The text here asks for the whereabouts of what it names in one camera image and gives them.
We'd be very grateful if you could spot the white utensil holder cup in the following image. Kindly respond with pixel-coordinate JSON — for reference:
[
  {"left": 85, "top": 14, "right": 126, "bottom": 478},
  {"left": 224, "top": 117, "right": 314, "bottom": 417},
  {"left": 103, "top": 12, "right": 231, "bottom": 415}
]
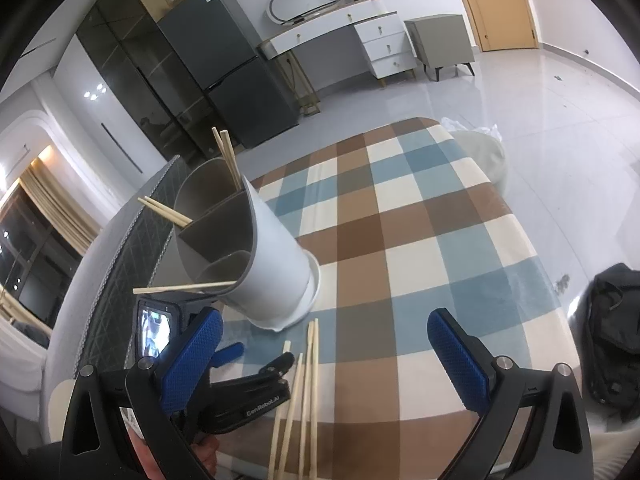
[{"left": 174, "top": 158, "right": 321, "bottom": 332}]

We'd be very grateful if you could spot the black bag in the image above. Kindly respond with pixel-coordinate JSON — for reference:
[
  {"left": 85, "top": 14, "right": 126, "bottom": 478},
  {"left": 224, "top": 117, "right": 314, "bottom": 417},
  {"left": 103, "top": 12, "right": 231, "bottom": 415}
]
[{"left": 582, "top": 263, "right": 639, "bottom": 422}]

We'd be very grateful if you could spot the black glass cabinet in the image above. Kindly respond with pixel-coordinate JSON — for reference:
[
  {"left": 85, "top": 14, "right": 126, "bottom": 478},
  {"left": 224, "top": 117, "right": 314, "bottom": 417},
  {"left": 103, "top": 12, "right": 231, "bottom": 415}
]
[{"left": 77, "top": 0, "right": 225, "bottom": 167}]

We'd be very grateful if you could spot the grey nightstand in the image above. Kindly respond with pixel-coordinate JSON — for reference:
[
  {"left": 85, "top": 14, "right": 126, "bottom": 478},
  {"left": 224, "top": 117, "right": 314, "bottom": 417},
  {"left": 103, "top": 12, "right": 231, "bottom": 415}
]
[{"left": 405, "top": 14, "right": 475, "bottom": 81}]

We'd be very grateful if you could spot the beige curtain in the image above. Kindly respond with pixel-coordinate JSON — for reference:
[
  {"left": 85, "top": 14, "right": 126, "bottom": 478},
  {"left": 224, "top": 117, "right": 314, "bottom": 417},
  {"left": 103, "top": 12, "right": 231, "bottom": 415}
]
[{"left": 18, "top": 158, "right": 100, "bottom": 256}]

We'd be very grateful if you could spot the white wardrobe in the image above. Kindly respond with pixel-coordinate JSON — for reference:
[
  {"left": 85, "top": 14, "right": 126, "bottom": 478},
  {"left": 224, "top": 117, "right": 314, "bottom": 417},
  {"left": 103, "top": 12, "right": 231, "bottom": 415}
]
[{"left": 53, "top": 35, "right": 166, "bottom": 188}]

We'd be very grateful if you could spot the person left hand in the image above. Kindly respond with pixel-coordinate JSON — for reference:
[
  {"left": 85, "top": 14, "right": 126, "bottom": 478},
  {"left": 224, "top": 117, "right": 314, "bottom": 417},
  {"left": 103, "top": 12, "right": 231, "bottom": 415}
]
[{"left": 127, "top": 427, "right": 219, "bottom": 480}]

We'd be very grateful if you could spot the bamboo chopstick in holder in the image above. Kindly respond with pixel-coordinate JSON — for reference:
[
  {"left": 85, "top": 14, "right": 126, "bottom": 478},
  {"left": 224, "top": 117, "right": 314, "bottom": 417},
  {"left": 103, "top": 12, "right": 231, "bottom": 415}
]
[
  {"left": 210, "top": 126, "right": 237, "bottom": 191},
  {"left": 136, "top": 198, "right": 191, "bottom": 229}
]

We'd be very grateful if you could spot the wooden door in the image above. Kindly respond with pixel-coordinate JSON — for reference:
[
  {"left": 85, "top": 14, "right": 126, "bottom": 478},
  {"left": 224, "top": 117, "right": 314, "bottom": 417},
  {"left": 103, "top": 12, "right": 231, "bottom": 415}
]
[{"left": 463, "top": 0, "right": 538, "bottom": 52}]

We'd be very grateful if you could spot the checkered plaid rug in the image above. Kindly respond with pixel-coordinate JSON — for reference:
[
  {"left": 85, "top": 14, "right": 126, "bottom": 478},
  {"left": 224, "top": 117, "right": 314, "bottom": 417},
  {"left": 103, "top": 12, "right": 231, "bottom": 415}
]
[{"left": 214, "top": 116, "right": 582, "bottom": 480}]

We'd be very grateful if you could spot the dark grey refrigerator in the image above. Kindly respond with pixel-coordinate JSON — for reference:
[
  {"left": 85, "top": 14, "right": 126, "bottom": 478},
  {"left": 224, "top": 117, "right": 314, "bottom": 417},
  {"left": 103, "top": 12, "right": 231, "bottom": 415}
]
[{"left": 158, "top": 0, "right": 299, "bottom": 148}]

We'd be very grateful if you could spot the white dressing table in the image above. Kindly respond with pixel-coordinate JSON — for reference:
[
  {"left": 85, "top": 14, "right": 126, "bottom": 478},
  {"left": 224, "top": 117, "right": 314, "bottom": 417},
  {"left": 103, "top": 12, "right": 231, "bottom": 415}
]
[{"left": 260, "top": 0, "right": 416, "bottom": 115}]

